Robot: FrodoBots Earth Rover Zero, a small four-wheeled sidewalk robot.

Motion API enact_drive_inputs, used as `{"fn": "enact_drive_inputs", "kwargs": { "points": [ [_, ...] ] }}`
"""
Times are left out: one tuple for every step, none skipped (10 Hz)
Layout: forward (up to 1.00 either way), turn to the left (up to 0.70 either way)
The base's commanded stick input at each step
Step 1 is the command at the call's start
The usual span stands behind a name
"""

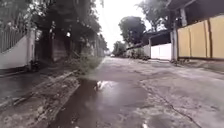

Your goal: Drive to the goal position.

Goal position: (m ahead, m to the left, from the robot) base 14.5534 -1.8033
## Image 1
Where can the weeds by roadside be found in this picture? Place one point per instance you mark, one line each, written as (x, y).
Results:
(87, 61)

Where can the dark building behind trees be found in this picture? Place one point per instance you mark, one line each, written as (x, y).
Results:
(66, 36)

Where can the wet grey concrete road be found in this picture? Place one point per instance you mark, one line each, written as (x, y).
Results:
(173, 90)

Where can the muddy dirt verge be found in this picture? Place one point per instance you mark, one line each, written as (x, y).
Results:
(30, 96)

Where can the tall tree behind wall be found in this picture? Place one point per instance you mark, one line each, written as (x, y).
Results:
(155, 13)

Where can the white wall with railing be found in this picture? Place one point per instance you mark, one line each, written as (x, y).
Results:
(15, 50)

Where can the rain puddle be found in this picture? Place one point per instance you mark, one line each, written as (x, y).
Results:
(100, 100)

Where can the yellow panel gate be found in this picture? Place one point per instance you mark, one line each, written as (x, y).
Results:
(200, 40)

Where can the grey concrete gate pillar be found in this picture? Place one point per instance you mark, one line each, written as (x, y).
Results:
(173, 45)

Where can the large dark tree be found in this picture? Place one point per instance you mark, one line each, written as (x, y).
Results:
(132, 29)

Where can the building with dark roof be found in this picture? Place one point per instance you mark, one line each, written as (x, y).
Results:
(196, 11)

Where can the small distant tree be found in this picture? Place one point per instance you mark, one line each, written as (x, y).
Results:
(118, 47)

